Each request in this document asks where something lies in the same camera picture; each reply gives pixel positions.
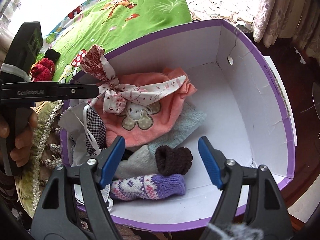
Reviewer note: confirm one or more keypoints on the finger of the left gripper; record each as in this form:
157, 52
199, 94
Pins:
46, 91

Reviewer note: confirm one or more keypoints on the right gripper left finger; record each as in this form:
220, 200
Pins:
56, 215

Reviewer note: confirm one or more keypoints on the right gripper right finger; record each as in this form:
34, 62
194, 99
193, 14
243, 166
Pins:
266, 216

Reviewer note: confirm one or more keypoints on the dark red fluffy knit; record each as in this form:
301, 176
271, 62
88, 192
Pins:
43, 70

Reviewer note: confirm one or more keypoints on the white checkered face mask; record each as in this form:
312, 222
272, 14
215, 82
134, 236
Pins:
85, 130

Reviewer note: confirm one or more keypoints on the dark brown knit cuff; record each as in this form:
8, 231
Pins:
173, 160

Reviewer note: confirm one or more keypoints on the purple patterned knit sock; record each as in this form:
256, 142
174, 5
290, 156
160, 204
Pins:
150, 187

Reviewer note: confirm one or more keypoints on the red white floral bow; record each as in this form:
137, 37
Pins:
115, 95

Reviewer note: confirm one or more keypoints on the light blue terry towel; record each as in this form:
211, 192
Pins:
188, 121

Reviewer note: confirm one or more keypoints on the grey felt cloth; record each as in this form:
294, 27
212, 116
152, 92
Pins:
140, 163

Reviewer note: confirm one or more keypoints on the person's left hand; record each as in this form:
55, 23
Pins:
24, 141

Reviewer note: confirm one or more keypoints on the striped tasselled cushion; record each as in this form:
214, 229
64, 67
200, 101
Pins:
44, 156

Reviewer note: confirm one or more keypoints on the purple cardboard box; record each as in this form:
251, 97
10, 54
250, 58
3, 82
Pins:
249, 117

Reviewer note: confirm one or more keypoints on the green cartoon mushroom bedsheet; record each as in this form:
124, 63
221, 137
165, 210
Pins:
109, 24

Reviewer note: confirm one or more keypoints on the beige heavy curtain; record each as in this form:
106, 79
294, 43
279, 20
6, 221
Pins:
294, 19

